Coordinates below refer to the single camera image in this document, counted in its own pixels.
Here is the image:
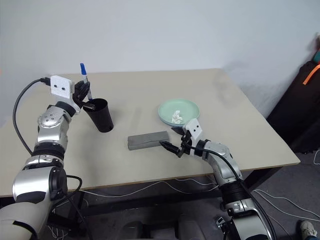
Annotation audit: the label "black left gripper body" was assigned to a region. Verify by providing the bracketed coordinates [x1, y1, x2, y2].
[74, 94, 97, 110]

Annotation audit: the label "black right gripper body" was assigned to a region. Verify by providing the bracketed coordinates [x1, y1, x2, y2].
[176, 129, 194, 159]

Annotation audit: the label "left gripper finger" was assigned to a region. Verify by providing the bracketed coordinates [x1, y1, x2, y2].
[78, 87, 92, 101]
[74, 81, 88, 94]

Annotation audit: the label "white tissue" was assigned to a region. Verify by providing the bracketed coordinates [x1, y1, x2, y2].
[171, 109, 184, 124]

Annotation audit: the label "blue capped white marker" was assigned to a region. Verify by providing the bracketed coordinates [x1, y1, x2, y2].
[79, 62, 94, 101]

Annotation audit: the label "green plate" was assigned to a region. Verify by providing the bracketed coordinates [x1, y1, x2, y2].
[157, 98, 201, 126]

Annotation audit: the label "grey glasses case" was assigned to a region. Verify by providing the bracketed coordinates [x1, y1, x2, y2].
[127, 130, 170, 151]

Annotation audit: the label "blue plate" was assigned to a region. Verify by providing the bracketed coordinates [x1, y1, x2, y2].
[159, 115, 187, 127]

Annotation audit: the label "black plastic cup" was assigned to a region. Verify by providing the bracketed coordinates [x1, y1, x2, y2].
[82, 98, 115, 133]

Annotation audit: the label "small black device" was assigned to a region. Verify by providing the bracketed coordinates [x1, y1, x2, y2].
[216, 216, 231, 236]

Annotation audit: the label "dark rounded shape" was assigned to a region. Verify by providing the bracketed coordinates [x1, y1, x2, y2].
[121, 221, 151, 240]

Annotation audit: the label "large black bag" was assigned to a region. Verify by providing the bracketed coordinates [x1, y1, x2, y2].
[266, 59, 320, 154]

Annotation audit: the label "white sneaker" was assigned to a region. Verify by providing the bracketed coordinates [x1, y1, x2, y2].
[299, 219, 319, 239]

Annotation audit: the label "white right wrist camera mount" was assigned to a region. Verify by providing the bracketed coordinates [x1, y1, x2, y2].
[183, 118, 204, 157]

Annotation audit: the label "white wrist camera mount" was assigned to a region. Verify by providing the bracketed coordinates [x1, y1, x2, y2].
[183, 118, 204, 157]
[49, 74, 82, 115]

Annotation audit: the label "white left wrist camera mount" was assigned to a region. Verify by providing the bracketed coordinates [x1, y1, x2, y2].
[49, 74, 82, 115]

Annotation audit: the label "black metal table frame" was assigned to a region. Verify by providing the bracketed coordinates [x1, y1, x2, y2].
[49, 166, 283, 223]

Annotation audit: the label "tangled white floor cables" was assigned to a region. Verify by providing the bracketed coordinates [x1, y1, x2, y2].
[47, 222, 66, 240]

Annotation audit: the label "orange strap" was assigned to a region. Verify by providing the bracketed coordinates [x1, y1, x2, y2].
[302, 64, 320, 86]

